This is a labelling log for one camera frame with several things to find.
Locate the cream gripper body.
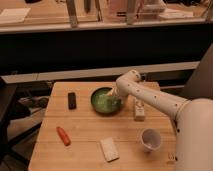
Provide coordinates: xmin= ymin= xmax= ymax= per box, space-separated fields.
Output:
xmin=107 ymin=88 xmax=128 ymax=105

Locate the green ceramic bowl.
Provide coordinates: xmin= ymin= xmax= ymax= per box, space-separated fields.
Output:
xmin=91 ymin=87 xmax=122 ymax=115

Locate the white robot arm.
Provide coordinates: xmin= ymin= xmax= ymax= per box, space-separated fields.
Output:
xmin=109 ymin=70 xmax=213 ymax=171

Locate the white tube bottle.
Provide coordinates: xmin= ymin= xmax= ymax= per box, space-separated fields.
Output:
xmin=134 ymin=99 xmax=145 ymax=121

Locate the black rectangular block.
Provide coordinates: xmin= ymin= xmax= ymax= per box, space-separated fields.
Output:
xmin=68 ymin=92 xmax=77 ymax=109

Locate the white paper cup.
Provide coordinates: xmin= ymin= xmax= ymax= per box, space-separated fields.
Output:
xmin=139 ymin=128 xmax=161 ymax=153

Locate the beige sponge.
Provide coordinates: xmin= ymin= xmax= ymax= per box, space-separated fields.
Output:
xmin=100 ymin=138 xmax=119 ymax=162

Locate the orange carrot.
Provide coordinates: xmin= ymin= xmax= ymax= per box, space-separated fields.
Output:
xmin=56 ymin=127 xmax=71 ymax=146

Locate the white device on bench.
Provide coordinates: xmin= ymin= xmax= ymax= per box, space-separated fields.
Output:
xmin=142 ymin=0 xmax=166 ymax=13

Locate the white paper sheet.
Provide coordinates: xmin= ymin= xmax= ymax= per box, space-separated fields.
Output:
xmin=0 ymin=8 xmax=30 ymax=24

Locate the metal frame post right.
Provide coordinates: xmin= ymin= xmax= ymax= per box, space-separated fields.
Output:
xmin=126 ymin=0 xmax=136 ymax=25

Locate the metal frame post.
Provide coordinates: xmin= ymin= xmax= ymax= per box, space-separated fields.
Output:
xmin=66 ymin=0 xmax=78 ymax=28
xmin=126 ymin=0 xmax=136 ymax=25

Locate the metal frame post left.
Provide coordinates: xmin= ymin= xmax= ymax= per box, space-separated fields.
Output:
xmin=66 ymin=0 xmax=78 ymax=28

